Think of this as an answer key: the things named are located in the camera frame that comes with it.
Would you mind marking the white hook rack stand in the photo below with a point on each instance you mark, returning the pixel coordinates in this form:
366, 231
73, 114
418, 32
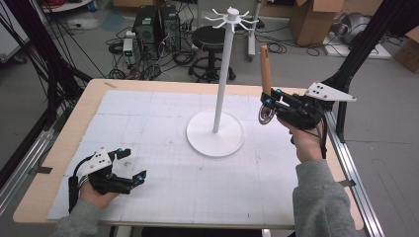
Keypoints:
224, 82

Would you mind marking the red tool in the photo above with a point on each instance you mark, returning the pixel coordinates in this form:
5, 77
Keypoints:
57, 3

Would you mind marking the black round stool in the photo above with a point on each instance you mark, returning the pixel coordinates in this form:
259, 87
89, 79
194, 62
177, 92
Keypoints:
209, 38

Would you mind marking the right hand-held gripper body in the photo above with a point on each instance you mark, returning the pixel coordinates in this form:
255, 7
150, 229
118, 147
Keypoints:
299, 112

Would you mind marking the person's right hand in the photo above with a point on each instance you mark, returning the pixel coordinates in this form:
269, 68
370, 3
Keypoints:
306, 144

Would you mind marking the open brown cardboard box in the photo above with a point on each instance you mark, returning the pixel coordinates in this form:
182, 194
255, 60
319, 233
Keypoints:
131, 2

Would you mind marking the white round table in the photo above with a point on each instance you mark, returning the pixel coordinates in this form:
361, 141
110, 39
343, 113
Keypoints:
77, 6

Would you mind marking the black tape strip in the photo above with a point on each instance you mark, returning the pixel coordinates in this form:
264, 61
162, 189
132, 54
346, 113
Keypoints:
347, 183
42, 170

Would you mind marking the white grid mat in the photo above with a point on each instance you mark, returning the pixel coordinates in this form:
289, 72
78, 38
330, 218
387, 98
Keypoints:
164, 184

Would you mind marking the small white green device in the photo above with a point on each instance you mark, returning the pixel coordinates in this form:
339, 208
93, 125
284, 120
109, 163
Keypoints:
128, 46

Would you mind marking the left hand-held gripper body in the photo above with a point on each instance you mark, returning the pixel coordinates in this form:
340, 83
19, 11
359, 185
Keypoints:
99, 164

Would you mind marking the black computer tower with fan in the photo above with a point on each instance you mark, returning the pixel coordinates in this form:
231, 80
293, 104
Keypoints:
171, 29

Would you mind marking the white metal stand post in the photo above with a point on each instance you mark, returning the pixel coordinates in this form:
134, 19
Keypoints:
252, 39

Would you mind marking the grey rounded device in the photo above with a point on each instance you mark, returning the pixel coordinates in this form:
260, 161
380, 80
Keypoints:
354, 26

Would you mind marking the person's left hand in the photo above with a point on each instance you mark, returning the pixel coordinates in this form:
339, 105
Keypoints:
97, 199

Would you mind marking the aluminium rail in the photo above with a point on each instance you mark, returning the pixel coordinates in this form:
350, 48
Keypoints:
19, 171
355, 184

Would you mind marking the white flat board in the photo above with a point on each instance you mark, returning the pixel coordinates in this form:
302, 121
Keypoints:
378, 52

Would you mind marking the black metal frame post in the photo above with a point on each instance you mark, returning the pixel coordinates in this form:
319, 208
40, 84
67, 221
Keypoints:
49, 65
372, 42

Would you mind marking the tall brown cardboard box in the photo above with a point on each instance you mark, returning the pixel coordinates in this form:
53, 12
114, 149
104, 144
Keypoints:
313, 26

